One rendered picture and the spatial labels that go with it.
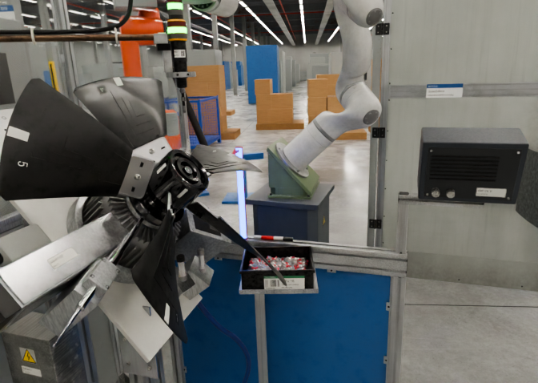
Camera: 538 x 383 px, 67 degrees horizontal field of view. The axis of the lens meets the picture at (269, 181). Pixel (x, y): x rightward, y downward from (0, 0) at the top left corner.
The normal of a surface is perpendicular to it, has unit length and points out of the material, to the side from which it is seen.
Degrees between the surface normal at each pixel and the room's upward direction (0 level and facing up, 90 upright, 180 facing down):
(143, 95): 39
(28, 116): 74
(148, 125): 43
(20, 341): 90
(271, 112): 90
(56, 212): 50
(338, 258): 90
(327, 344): 90
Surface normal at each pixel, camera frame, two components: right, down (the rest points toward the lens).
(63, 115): 0.73, -0.12
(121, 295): 0.71, -0.59
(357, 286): -0.29, 0.26
